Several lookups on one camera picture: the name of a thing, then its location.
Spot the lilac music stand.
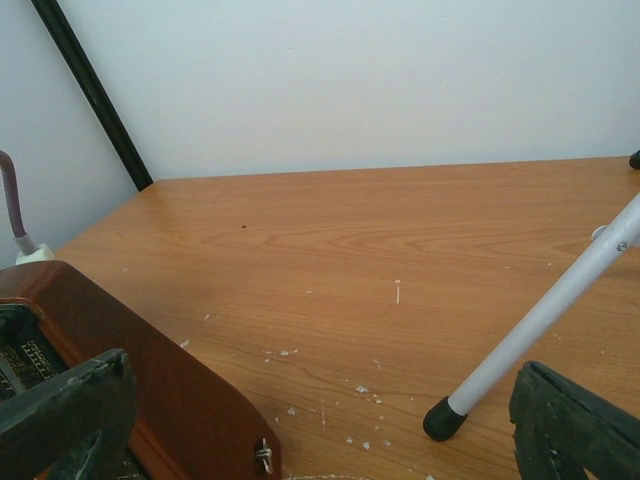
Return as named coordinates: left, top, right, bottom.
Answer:
left=422, top=149, right=640, bottom=443

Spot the black aluminium frame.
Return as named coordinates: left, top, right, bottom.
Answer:
left=31, top=0, right=153, bottom=191

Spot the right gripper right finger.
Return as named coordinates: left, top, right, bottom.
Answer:
left=509, top=361, right=639, bottom=479

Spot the brown wooden metronome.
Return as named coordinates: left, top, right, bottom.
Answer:
left=1, top=260, right=282, bottom=479

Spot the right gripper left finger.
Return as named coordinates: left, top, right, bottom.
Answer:
left=1, top=348, right=138, bottom=479

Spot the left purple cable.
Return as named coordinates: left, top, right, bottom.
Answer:
left=0, top=149, right=36, bottom=256

